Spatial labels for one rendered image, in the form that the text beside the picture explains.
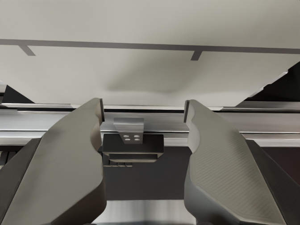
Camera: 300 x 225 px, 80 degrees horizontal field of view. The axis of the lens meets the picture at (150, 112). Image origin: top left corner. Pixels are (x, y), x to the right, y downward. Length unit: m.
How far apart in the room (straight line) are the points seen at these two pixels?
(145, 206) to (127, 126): 0.09
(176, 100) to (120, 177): 0.54
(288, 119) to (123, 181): 0.51
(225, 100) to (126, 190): 0.56
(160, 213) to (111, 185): 0.51
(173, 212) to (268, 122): 0.39
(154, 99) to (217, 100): 0.05
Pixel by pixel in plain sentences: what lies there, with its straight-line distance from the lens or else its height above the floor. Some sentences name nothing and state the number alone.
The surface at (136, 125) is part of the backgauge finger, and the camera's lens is 0.21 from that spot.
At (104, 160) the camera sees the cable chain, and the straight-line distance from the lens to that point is 0.55.
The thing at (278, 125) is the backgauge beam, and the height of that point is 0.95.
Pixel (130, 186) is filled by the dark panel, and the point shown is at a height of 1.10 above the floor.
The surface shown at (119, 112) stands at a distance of 0.19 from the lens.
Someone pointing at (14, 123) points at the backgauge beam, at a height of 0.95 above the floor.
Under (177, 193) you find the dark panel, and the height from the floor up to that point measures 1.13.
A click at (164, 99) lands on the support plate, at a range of 0.15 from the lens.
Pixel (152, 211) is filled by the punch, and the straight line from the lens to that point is 0.17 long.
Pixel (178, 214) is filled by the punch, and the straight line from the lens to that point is 0.18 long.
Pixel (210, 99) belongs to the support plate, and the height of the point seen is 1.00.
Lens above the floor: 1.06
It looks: 18 degrees down
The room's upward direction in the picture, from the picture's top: 180 degrees clockwise
